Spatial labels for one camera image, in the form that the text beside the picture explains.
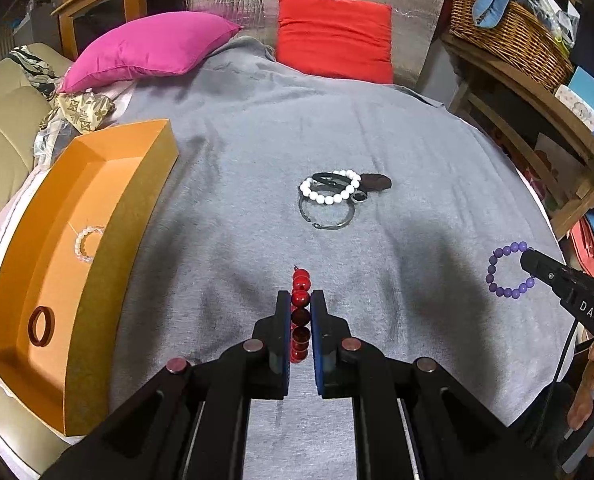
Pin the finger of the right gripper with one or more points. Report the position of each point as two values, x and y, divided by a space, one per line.
541 266

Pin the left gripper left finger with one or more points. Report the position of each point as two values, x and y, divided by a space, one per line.
280 344

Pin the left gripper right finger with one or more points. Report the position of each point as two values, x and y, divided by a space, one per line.
322 342

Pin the dark brown oval case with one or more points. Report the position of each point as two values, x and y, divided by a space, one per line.
375 183

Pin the dark maroon bangle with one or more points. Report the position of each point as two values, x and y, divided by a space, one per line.
40 328

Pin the grey bed blanket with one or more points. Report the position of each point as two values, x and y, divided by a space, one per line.
391 203

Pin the grey metal bangle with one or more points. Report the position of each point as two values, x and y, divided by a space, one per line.
326 217

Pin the wooden shelf unit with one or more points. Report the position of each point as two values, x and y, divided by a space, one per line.
514 110

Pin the orange cardboard box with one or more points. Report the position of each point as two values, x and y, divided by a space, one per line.
72 251

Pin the wicker basket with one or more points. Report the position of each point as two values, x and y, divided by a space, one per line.
518 39

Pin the red pillow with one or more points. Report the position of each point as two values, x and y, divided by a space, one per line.
347 39

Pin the patterned cloth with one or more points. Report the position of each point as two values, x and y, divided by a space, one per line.
70 113

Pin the pink pillow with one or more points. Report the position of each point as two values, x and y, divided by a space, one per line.
161 45

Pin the beige leather sofa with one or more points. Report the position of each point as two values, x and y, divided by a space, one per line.
22 108

